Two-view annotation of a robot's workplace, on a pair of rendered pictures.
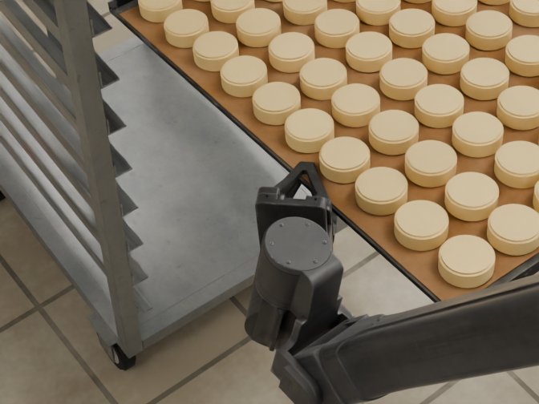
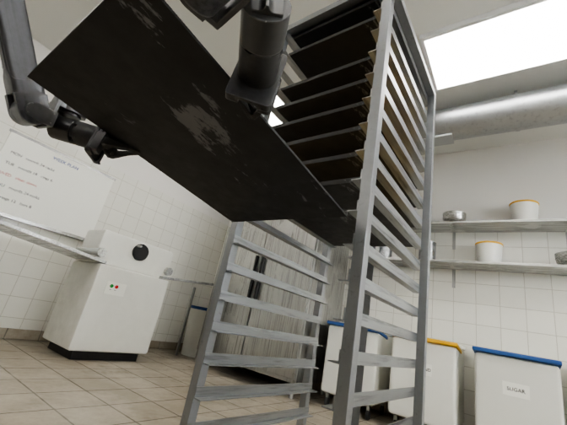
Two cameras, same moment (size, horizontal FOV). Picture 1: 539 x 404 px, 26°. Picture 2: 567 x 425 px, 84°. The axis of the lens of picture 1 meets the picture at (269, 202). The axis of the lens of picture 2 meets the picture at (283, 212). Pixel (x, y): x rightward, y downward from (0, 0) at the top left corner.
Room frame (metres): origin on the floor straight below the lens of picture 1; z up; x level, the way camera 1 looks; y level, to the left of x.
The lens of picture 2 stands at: (0.93, -0.80, 0.64)
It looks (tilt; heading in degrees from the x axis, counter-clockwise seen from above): 19 degrees up; 76
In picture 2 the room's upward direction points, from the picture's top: 11 degrees clockwise
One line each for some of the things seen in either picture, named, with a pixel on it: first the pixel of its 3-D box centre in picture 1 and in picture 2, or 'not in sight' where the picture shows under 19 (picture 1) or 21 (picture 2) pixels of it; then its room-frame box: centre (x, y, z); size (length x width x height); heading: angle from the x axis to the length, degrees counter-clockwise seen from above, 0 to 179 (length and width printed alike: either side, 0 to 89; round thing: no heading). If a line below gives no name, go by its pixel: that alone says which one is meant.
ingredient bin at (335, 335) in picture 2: not in sight; (358, 367); (2.82, 2.33, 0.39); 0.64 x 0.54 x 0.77; 41
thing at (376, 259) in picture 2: not in sight; (391, 270); (1.54, 0.08, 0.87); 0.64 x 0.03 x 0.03; 36
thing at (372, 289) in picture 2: not in sight; (388, 298); (1.54, 0.08, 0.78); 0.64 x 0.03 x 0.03; 36
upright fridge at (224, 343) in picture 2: not in sight; (276, 290); (2.03, 3.11, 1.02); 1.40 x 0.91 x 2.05; 128
